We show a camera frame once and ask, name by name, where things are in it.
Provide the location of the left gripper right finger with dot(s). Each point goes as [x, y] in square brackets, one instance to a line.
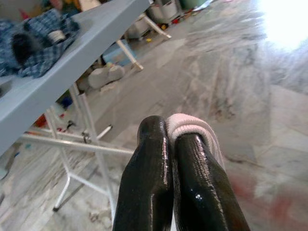
[204, 187]

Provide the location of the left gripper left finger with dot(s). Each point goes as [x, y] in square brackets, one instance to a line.
[146, 180]

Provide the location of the white shirt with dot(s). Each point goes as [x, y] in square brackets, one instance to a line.
[187, 125]

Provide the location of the grey slipper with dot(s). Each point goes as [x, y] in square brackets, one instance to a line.
[98, 78]
[116, 72]

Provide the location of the light blue box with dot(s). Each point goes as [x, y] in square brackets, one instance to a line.
[115, 54]

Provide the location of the light grey folding table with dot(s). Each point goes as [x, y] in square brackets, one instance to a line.
[60, 79]

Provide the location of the white high chair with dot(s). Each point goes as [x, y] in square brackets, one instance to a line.
[156, 30]

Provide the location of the blue plaid shirt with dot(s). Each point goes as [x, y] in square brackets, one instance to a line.
[41, 53]

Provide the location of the white storage drawer shelf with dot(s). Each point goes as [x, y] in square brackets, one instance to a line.
[161, 10]

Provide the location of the green laundry bin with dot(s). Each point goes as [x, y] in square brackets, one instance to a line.
[192, 2]

